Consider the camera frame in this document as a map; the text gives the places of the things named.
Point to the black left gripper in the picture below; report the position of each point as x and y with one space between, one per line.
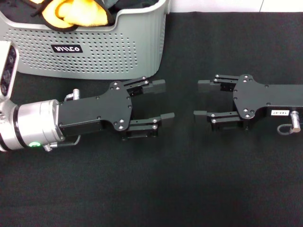
94 111

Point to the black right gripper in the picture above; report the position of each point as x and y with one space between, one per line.
265 99

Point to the yellow grey towel black edge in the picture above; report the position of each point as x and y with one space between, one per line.
71 14

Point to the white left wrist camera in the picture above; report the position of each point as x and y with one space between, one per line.
9 68

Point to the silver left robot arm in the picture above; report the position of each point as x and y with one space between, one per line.
30 123

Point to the grey perforated storage basket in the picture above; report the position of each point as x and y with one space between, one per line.
94 61

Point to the black cloth pile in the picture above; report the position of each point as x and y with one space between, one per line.
16 11

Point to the black tablecloth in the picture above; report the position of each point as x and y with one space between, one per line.
151 189

